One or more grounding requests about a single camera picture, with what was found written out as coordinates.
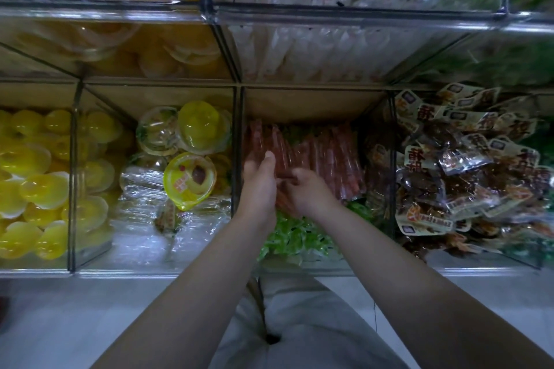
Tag person's left hand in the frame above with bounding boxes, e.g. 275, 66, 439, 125
235, 150, 278, 231

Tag person's right hand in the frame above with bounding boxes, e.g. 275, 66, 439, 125
281, 165, 343, 220

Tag pile of pink jelly sticks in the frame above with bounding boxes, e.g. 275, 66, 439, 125
245, 118, 365, 210

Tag pile of small green candies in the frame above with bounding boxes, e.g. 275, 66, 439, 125
260, 200, 377, 262

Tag pile of brown snack packets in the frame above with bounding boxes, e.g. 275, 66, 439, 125
364, 81, 554, 263

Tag pile of yellow jelly cups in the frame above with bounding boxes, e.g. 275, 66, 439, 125
0, 107, 122, 262

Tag person's left forearm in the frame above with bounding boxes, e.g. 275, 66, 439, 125
91, 209, 274, 369

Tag person's right forearm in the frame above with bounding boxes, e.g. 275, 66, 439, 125
312, 200, 554, 369

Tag light grey shorts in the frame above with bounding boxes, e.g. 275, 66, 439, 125
208, 273, 408, 369

